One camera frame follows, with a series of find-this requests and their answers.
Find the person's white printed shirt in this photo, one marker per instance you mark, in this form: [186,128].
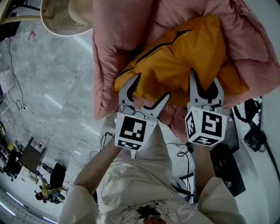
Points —
[140,186]

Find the person's left forearm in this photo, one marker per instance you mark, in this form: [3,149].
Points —
[98,166]

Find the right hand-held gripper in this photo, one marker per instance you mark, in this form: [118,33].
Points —
[210,127]

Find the black rectangular case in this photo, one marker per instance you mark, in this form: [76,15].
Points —
[227,168]

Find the beige round chair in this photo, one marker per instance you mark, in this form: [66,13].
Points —
[65,17]

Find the black office chair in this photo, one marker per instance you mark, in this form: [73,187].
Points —
[58,175]

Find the person's right forearm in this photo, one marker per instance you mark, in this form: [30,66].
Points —
[202,168]

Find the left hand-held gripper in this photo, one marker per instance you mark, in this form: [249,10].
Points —
[131,129]

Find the small black electronic box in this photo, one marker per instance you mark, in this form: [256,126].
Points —
[254,140]

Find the brown table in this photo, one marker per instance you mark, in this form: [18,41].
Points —
[31,155]

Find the pink padded seat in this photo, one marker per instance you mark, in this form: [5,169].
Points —
[122,32]

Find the orange-yellow zippered pillow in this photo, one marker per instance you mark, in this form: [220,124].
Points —
[175,61]

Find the white flat device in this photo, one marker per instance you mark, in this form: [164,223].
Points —
[7,81]

